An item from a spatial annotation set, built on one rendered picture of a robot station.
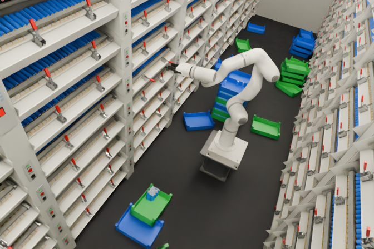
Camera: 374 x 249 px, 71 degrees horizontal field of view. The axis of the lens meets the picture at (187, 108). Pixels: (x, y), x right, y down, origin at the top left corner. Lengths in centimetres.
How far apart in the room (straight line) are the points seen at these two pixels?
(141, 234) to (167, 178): 52
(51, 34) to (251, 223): 195
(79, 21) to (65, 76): 24
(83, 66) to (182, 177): 147
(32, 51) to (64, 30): 17
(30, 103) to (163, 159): 158
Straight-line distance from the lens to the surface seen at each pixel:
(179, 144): 263
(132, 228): 220
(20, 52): 106
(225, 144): 220
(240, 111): 195
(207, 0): 266
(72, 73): 126
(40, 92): 118
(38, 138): 129
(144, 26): 163
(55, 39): 112
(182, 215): 226
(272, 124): 312
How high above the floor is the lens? 205
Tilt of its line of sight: 43 degrees down
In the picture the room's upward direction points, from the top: 10 degrees clockwise
